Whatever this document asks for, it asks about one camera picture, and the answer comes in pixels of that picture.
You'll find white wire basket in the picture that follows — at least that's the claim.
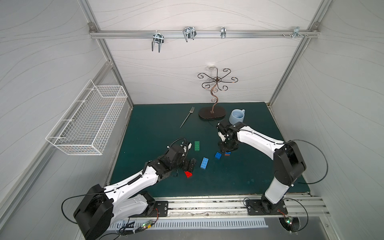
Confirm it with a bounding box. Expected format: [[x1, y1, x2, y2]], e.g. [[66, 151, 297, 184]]
[[46, 80, 128, 156]]

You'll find small metal hook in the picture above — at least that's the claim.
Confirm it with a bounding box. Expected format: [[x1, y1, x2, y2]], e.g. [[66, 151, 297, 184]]
[[221, 27, 227, 39]]

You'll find light blue mug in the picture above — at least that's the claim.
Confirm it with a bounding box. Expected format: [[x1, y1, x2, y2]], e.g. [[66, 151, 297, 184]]
[[229, 109, 246, 125]]

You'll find white vent strip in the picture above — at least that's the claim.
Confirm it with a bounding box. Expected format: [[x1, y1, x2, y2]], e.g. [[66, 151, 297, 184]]
[[104, 218, 269, 231]]

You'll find metal hook right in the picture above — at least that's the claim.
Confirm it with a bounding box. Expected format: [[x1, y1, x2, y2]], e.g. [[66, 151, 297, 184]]
[[282, 27, 309, 39]]

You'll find aluminium top rail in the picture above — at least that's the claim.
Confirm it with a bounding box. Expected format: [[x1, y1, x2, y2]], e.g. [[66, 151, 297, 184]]
[[90, 30, 321, 40]]

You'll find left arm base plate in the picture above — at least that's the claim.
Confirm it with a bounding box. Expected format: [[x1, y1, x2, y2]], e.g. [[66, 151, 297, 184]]
[[131, 201, 169, 218]]

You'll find metal double hook middle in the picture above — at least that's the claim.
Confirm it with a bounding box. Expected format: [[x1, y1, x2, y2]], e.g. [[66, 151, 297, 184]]
[[183, 27, 197, 42]]

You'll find red long lego brick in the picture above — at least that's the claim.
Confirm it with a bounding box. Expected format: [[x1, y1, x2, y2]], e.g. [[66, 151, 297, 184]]
[[185, 171, 193, 178]]

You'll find green long lego brick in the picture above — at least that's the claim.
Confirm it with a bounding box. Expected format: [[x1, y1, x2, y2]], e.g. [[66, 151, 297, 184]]
[[194, 141, 200, 152]]

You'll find metal double hook left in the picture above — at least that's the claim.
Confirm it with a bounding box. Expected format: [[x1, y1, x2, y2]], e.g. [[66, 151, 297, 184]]
[[152, 33, 165, 53]]

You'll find metal double hook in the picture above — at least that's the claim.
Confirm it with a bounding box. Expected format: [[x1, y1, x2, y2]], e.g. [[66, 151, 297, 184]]
[[152, 33, 165, 53], [183, 27, 197, 42]]

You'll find silver metal fork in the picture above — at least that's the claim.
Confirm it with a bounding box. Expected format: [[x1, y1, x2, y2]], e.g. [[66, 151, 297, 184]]
[[180, 107, 195, 129]]

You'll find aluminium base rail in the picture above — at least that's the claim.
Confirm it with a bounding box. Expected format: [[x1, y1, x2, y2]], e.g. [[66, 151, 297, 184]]
[[154, 193, 331, 220]]

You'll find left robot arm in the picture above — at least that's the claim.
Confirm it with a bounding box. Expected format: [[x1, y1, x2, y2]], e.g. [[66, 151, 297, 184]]
[[72, 141, 196, 240]]

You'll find light blue long lego brick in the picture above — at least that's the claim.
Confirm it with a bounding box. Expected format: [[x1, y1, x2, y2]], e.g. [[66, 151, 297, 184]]
[[200, 158, 209, 170]]

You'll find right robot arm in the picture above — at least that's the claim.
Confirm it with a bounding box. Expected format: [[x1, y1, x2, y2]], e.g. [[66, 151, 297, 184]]
[[216, 120, 320, 215]]

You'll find green table mat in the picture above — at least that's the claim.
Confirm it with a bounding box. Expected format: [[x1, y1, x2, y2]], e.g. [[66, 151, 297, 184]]
[[109, 101, 311, 198]]

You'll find brown metal mug tree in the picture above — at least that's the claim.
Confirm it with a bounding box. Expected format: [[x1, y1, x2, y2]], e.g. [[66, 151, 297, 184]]
[[198, 67, 239, 120]]

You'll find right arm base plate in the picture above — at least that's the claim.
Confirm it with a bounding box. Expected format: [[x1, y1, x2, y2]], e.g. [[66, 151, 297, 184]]
[[243, 198, 288, 216]]

